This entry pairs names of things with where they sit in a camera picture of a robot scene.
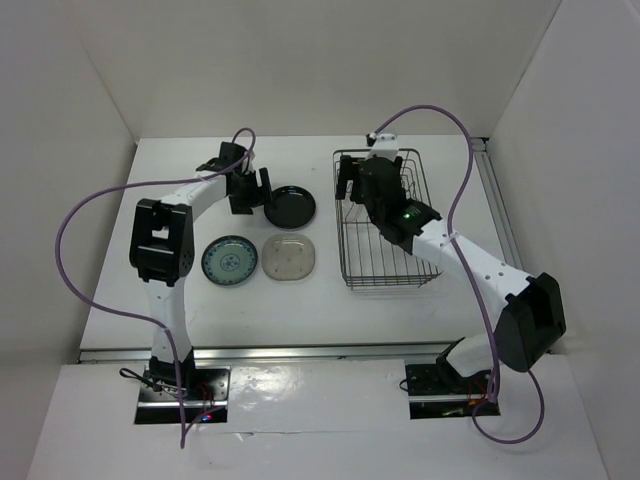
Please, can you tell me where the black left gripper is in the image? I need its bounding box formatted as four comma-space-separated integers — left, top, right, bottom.
227, 167, 275, 215

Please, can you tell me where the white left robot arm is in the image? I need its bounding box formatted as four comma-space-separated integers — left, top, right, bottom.
129, 142, 271, 399

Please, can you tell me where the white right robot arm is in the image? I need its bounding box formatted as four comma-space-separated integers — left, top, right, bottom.
335, 155, 566, 401

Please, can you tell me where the black glossy round plate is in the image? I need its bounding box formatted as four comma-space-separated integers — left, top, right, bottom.
264, 185, 316, 230

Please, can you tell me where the blue floral ceramic plate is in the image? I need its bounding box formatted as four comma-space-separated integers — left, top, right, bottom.
200, 235, 258, 287

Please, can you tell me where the smoky grey glass plate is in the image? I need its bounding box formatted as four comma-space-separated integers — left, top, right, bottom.
261, 233, 316, 282

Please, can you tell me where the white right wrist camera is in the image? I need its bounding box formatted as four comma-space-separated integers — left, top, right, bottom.
366, 132, 400, 161

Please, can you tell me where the grey wire dish rack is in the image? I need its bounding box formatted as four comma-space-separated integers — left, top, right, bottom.
333, 148, 442, 291

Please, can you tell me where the aluminium right side rail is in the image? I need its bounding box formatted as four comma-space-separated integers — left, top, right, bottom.
472, 137, 523, 269

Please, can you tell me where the aluminium rail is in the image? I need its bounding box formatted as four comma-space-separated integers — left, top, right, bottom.
77, 333, 551, 365
472, 137, 523, 269

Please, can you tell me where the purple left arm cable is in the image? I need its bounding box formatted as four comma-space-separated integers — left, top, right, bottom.
58, 127, 259, 449

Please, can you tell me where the aluminium front rail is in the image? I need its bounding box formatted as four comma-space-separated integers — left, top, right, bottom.
77, 333, 551, 365

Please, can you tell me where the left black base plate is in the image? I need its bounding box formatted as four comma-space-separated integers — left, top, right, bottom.
128, 366, 231, 425

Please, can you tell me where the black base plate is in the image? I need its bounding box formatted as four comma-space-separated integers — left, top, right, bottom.
128, 366, 231, 425
398, 364, 490, 420

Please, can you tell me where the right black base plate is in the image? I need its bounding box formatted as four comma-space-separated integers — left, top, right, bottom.
398, 364, 490, 420

